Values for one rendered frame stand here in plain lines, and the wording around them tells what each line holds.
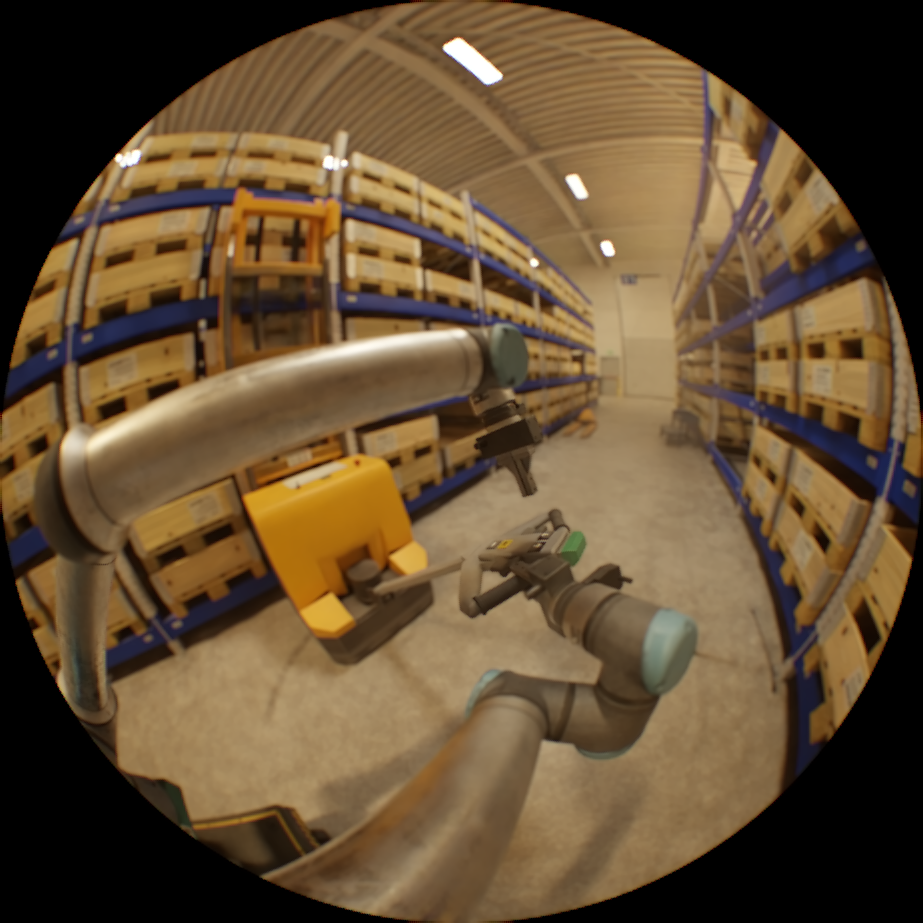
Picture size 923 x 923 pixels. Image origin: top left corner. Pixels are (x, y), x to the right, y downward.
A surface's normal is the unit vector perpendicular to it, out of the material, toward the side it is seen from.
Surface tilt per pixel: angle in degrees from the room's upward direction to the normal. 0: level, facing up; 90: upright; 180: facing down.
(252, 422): 97
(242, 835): 0
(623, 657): 73
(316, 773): 0
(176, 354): 90
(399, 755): 0
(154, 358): 90
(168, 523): 90
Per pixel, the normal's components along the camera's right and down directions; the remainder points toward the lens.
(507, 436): -0.61, 0.30
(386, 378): 0.70, 0.24
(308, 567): 0.73, -0.15
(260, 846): -0.09, -0.95
